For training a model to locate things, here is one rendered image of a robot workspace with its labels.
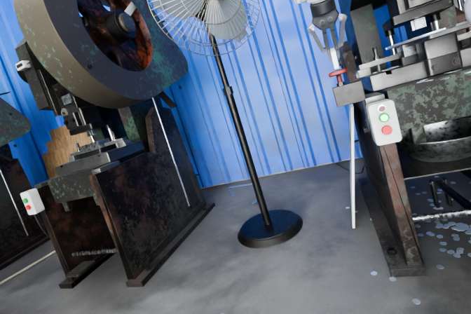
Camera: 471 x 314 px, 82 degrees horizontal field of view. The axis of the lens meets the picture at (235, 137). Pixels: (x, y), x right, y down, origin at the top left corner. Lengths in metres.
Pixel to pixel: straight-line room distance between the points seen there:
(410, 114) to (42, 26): 1.45
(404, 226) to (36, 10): 1.63
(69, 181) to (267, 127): 1.59
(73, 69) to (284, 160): 1.79
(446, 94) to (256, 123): 1.68
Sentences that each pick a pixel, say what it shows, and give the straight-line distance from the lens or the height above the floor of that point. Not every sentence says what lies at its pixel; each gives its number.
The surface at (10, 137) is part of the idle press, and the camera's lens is 3.17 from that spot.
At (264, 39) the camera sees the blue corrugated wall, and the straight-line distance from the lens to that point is 2.47.
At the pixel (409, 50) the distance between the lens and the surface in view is 1.27.
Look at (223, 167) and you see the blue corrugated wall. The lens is 2.67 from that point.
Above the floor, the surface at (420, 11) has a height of 0.88.
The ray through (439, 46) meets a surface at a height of 0.74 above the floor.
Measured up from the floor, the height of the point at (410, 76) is 0.66.
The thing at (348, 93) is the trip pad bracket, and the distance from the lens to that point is 1.02.
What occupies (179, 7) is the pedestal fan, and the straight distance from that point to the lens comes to 1.42.
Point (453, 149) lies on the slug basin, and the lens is 1.24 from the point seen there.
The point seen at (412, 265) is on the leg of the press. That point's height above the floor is 0.03.
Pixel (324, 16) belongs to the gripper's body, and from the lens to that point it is 0.99.
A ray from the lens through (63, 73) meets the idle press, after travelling 1.46.
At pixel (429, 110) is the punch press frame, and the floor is 0.55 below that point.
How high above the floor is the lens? 0.76
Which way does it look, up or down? 7 degrees down
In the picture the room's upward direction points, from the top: 17 degrees counter-clockwise
